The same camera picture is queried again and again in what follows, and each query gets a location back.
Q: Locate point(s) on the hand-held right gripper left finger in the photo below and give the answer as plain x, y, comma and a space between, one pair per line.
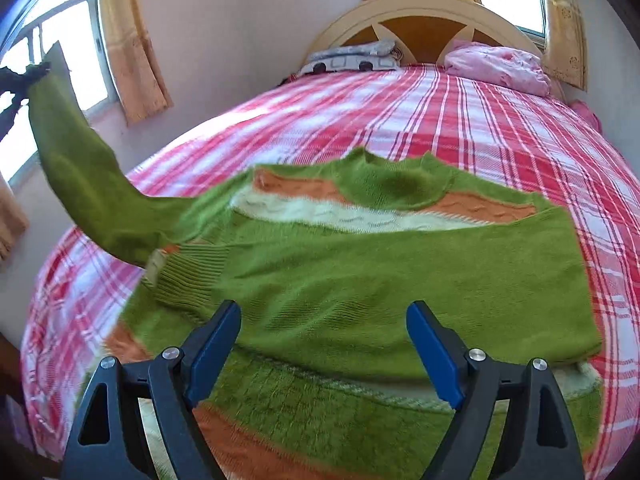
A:
215, 355

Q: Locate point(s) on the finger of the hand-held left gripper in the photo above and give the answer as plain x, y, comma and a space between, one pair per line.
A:
20, 79

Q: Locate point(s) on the pink pillow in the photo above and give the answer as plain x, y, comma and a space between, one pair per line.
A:
495, 65

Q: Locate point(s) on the red plaid bed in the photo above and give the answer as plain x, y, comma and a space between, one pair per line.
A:
450, 110

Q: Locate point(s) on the side window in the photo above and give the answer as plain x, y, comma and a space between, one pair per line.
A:
75, 45

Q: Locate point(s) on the grey patterned pillow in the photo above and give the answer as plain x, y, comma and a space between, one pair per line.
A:
345, 60

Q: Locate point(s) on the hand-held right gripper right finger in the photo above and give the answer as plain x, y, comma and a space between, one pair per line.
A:
435, 355

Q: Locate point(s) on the pink cloth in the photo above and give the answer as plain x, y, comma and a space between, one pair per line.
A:
585, 112

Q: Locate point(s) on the green knit sweater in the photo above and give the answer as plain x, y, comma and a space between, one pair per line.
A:
350, 270

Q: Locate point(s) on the cream wooden headboard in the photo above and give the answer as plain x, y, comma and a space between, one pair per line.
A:
425, 2

